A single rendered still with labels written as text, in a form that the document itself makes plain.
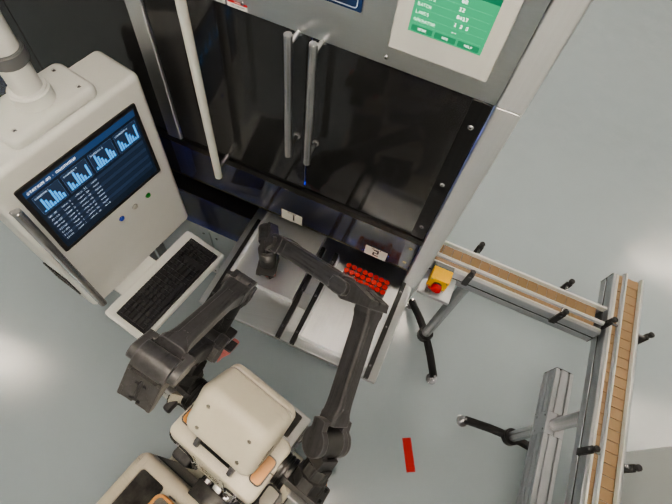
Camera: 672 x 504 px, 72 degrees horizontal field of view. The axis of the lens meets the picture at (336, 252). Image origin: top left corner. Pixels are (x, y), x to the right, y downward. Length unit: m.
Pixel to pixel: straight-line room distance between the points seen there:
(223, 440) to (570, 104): 3.71
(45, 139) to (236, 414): 0.82
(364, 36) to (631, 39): 4.32
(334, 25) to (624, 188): 3.09
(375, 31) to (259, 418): 0.88
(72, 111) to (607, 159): 3.50
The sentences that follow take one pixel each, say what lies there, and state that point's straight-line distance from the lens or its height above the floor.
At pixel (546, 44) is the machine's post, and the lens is 0.99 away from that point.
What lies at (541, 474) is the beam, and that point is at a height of 0.55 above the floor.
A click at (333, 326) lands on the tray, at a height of 0.88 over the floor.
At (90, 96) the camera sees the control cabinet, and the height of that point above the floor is 1.57.
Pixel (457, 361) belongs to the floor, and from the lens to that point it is 2.73.
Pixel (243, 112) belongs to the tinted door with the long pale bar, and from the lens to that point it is 1.44.
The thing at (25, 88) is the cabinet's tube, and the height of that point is 1.65.
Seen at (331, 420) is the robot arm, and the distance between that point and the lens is 1.20.
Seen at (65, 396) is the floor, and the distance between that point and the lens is 2.77.
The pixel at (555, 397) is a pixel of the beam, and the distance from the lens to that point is 2.28.
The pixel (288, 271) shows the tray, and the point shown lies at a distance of 1.77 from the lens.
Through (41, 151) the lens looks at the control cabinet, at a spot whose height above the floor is 1.53.
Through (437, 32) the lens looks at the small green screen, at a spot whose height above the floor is 1.92.
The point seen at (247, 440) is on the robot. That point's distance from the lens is 1.12.
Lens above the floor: 2.48
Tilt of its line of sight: 61 degrees down
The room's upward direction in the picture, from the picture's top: 11 degrees clockwise
